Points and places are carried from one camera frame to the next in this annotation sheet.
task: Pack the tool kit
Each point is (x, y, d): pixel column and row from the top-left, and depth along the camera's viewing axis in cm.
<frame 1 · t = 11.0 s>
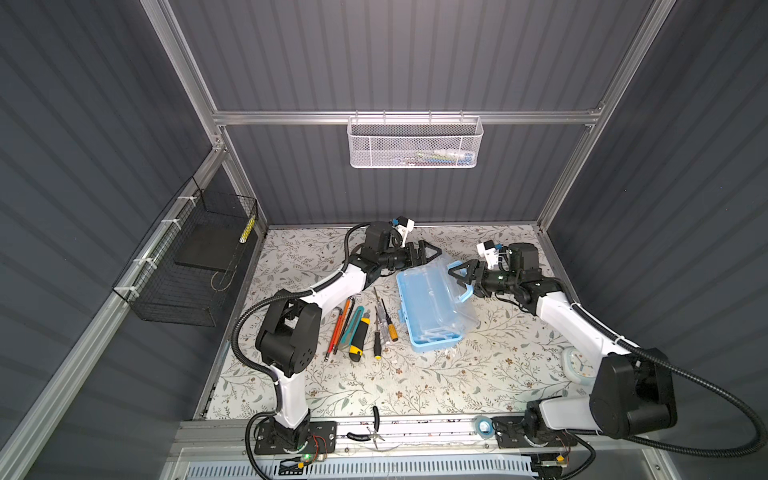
left hand: (435, 254, 84), fingers open
right hand: (457, 279, 81), fingers open
blue plastic tool box: (431, 295, 80), point 19 cm above the table
yellow black utility knife: (357, 348, 88), point 2 cm above the table
black yellow small screwdriver: (377, 342, 91), on the table
clear handle screwdriver: (381, 320, 96), on the table
yellow handle screwdriver: (394, 335, 92), on the table
yellow marker pen: (246, 233, 83), point 28 cm above the table

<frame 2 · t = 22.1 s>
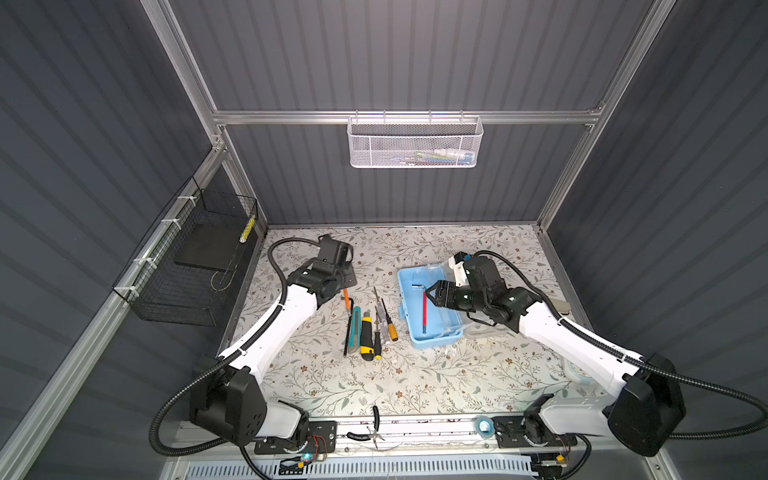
left hand: (347, 273, 84), fingers closed
right hand: (436, 295, 80), fingers open
red hex key: (425, 318, 96), on the table
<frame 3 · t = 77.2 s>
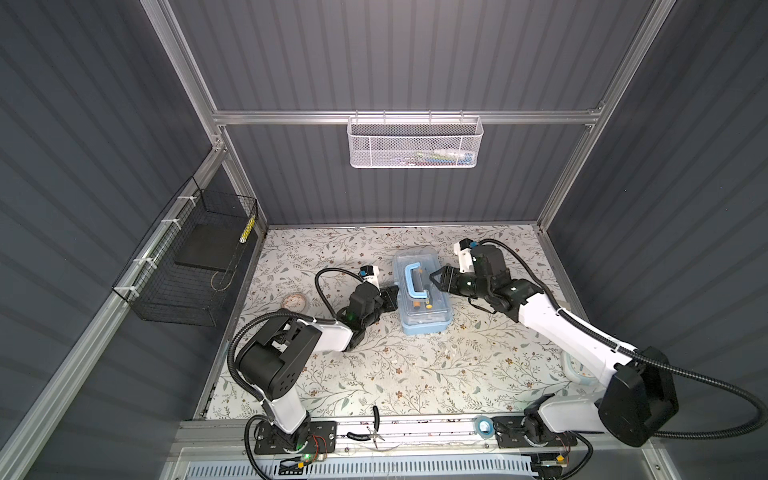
left hand: (400, 288, 91), fingers closed
right hand: (438, 279, 81), fingers open
blue plastic tool box: (423, 307, 89), point 9 cm above the table
brown tape roll: (294, 302, 101), on the table
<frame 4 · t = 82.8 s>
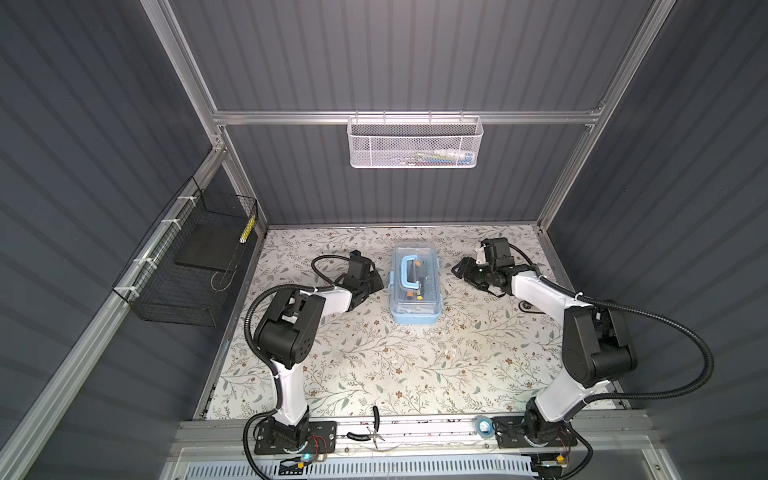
left hand: (380, 277, 101), fingers closed
right hand: (460, 272, 94), fingers open
blue plastic tool box: (414, 288, 91), point 12 cm above the table
